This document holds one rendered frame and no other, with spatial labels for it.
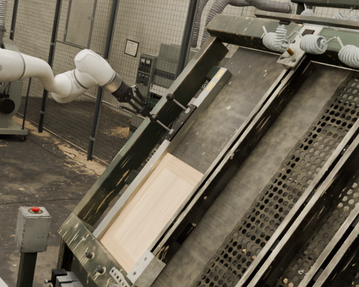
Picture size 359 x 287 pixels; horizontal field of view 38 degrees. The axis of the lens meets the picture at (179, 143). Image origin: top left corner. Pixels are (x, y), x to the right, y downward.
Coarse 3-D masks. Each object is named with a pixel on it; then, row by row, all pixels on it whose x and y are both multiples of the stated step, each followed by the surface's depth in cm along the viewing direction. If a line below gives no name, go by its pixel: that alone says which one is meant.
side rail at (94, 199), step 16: (208, 48) 259; (224, 48) 263; (192, 64) 259; (208, 64) 261; (176, 80) 260; (192, 80) 259; (176, 96) 257; (192, 96) 262; (160, 112) 255; (176, 112) 260; (144, 128) 254; (160, 128) 258; (128, 144) 255; (144, 144) 256; (128, 160) 254; (112, 176) 252; (96, 192) 250; (112, 192) 254; (80, 208) 250; (96, 208) 253
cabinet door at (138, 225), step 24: (168, 168) 228; (192, 168) 217; (144, 192) 229; (168, 192) 218; (120, 216) 230; (144, 216) 220; (168, 216) 209; (120, 240) 221; (144, 240) 211; (120, 264) 211
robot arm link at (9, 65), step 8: (0, 48) 174; (0, 56) 167; (8, 56) 170; (16, 56) 174; (0, 64) 167; (8, 64) 170; (16, 64) 172; (0, 72) 168; (8, 72) 170; (16, 72) 173; (0, 80) 171; (8, 80) 174
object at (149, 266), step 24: (288, 24) 192; (288, 48) 200; (288, 72) 205; (264, 96) 204; (288, 96) 203; (264, 120) 201; (240, 144) 198; (216, 168) 200; (192, 192) 199; (216, 192) 199; (192, 216) 196; (168, 240) 194; (144, 264) 193
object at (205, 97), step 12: (228, 72) 239; (216, 84) 238; (204, 96) 238; (204, 108) 238; (192, 120) 237; (180, 132) 235; (168, 144) 234; (156, 156) 235; (144, 168) 236; (144, 180) 233; (132, 192) 232; (120, 204) 232; (108, 216) 232; (96, 228) 233; (108, 228) 231
